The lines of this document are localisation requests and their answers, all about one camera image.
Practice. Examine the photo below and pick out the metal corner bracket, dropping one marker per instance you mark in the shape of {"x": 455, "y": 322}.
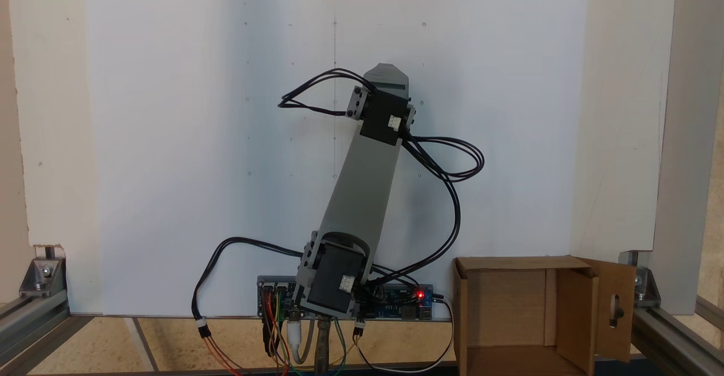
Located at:
{"x": 645, "y": 288}
{"x": 42, "y": 277}

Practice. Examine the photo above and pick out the blue circuit board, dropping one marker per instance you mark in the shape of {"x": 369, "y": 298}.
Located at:
{"x": 396, "y": 302}

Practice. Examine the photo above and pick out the brown cardboard box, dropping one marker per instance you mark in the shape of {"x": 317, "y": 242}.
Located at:
{"x": 509, "y": 308}

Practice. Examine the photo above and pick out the aluminium frame profile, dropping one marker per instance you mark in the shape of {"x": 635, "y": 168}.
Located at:
{"x": 667, "y": 336}
{"x": 28, "y": 325}

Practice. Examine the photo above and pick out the grey upright frame beam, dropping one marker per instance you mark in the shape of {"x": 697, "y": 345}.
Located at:
{"x": 684, "y": 138}

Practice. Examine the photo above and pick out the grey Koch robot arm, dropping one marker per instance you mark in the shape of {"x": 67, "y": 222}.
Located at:
{"x": 362, "y": 195}

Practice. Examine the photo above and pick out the white paper sheet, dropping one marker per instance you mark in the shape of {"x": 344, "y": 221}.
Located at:
{"x": 169, "y": 138}

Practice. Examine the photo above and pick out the metal table clamp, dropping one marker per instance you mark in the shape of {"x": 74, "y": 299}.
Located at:
{"x": 323, "y": 348}

